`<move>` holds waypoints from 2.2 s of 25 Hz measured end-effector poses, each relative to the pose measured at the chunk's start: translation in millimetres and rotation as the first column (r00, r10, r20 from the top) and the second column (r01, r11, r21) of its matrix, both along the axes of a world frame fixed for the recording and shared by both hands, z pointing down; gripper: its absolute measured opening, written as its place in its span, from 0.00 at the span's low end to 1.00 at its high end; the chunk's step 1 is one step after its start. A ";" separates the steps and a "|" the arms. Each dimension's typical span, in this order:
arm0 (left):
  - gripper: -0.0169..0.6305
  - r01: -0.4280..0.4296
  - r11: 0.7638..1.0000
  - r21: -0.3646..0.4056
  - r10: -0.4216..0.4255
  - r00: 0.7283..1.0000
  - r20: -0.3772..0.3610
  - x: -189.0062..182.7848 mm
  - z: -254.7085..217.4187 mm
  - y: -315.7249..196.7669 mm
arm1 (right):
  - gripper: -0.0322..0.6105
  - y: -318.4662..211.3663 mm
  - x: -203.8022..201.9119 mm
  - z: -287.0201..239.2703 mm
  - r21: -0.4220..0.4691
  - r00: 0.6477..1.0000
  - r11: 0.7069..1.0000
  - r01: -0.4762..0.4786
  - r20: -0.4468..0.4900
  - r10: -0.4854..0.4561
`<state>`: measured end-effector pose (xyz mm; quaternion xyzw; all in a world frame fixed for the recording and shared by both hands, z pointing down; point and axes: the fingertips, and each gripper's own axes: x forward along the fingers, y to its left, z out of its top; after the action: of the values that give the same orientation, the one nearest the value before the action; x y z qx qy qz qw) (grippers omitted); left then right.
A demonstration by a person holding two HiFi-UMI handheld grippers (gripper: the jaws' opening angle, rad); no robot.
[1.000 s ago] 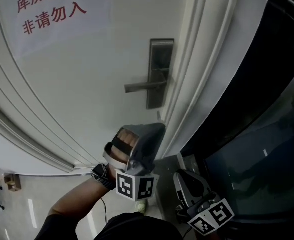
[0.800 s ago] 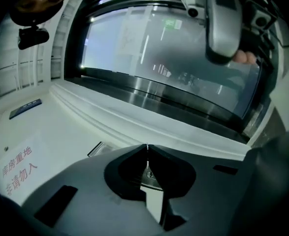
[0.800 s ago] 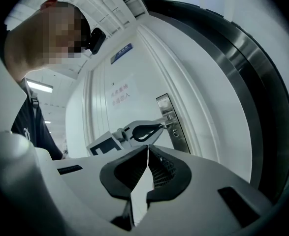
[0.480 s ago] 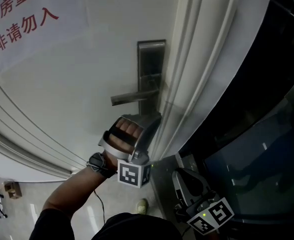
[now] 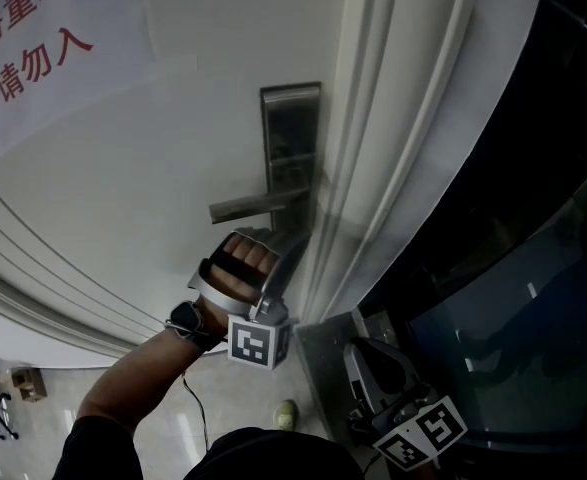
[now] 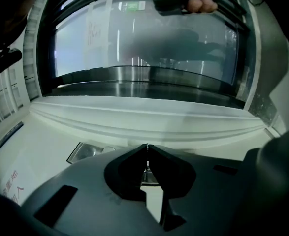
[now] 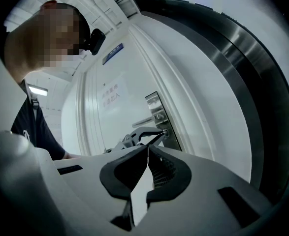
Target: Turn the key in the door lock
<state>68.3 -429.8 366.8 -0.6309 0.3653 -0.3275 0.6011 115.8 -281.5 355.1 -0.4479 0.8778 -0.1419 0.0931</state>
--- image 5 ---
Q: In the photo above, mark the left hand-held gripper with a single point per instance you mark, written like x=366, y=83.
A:
x=275, y=288

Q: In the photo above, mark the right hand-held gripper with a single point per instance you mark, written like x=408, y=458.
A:
x=388, y=383

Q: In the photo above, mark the silver door lock plate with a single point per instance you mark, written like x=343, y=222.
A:
x=290, y=133

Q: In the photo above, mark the person's left forearm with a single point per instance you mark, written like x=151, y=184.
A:
x=138, y=373

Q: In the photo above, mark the white door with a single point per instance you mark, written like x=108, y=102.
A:
x=173, y=133

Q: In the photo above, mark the person's left hand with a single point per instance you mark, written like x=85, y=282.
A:
x=250, y=254

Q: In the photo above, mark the black smartwatch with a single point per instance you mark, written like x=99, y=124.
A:
x=187, y=318

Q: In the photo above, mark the person's light green shoe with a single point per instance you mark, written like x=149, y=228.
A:
x=286, y=414

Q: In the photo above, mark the person's black shirt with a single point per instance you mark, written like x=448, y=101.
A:
x=273, y=458

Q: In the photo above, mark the dark glass partition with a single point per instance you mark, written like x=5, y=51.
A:
x=523, y=218

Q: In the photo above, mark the small cardboard box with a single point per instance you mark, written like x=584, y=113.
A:
x=29, y=384

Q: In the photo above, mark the white paper sign red print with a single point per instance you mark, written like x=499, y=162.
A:
x=58, y=43

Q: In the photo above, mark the white door frame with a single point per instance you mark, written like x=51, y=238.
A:
x=413, y=118

